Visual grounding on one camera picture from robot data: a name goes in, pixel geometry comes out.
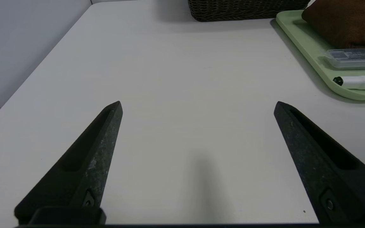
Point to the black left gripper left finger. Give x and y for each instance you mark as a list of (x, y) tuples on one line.
[(84, 171)]

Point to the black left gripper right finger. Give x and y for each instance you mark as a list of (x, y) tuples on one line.
[(315, 171)]

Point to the dark brown wicker basket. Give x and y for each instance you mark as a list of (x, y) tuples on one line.
[(242, 9)]

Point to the white marker pen black cap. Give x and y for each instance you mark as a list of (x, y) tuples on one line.
[(360, 82)]

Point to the clear plastic case with barcode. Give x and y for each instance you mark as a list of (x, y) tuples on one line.
[(356, 58)]

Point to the light green plastic tray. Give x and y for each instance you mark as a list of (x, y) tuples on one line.
[(312, 47)]

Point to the brown rolled towel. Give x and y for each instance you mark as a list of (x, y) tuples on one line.
[(347, 22)]

